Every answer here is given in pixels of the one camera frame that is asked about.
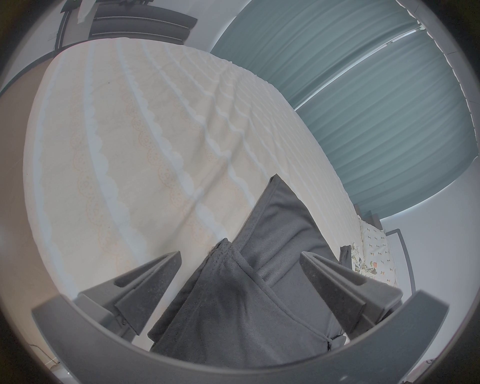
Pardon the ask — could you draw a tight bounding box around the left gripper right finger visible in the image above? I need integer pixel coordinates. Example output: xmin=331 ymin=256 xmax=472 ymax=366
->
xmin=299 ymin=251 xmax=404 ymax=338

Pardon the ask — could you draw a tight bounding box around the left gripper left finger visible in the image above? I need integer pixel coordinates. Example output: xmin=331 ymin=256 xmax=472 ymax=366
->
xmin=77 ymin=250 xmax=183 ymax=343

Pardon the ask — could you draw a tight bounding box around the black T-shirt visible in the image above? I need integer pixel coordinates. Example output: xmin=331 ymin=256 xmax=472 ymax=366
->
xmin=148 ymin=173 xmax=355 ymax=366

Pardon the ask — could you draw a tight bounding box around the bed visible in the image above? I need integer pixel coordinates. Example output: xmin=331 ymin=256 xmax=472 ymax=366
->
xmin=22 ymin=37 xmax=417 ymax=361

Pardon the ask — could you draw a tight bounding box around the white printed pyjama garment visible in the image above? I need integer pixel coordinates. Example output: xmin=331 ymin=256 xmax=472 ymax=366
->
xmin=350 ymin=244 xmax=377 ymax=278

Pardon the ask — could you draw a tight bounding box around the white printed pillow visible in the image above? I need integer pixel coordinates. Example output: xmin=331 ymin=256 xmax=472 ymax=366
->
xmin=359 ymin=219 xmax=399 ymax=287

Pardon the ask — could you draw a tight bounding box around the grey bedside table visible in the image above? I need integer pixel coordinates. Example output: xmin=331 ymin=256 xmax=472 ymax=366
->
xmin=354 ymin=204 xmax=384 ymax=230

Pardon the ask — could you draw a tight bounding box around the blue-green curtain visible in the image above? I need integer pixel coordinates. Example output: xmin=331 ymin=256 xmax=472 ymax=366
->
xmin=210 ymin=0 xmax=421 ymax=109
xmin=294 ymin=28 xmax=480 ymax=216

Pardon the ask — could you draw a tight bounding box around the dark grey chest of drawers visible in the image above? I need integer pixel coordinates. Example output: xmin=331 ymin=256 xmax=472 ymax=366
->
xmin=88 ymin=5 xmax=197 ymax=44

